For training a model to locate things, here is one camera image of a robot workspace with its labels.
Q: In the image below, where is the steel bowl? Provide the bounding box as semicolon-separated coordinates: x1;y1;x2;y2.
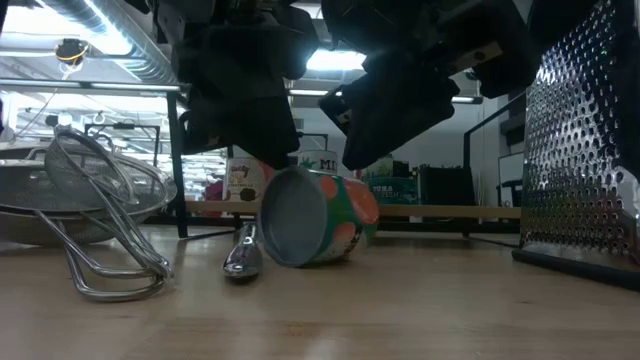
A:
0;144;180;247

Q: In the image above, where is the ceiling light panel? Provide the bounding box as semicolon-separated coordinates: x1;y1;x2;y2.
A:
305;48;369;72

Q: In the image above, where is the shiny metal scoop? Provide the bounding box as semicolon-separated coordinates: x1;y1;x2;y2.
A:
222;221;265;279

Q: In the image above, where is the orange fruit label can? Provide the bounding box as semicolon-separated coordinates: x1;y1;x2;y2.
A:
256;166;381;268

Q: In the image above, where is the silver ventilation duct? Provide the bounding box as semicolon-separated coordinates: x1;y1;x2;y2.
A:
42;0;179;86

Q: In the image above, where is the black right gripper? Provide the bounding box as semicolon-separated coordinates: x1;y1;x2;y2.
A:
318;0;545;171

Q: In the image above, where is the teal tuna fish can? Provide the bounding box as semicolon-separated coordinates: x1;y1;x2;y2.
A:
367;175;420;206

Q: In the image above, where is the white mushroom label can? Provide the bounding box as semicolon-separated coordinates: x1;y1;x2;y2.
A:
222;157;276;204

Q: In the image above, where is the green striped label can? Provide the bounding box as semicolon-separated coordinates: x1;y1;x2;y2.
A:
297;149;340;174

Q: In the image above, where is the steel mesh strainer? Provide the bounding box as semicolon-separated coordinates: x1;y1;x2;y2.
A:
43;123;175;303

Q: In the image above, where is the wooden shelf black frame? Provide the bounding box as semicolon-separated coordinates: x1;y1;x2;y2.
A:
167;92;526;240

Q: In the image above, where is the steel box grater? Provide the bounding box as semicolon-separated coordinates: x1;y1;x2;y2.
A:
510;0;640;292

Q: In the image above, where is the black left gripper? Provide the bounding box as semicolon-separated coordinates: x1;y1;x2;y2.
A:
154;0;322;170

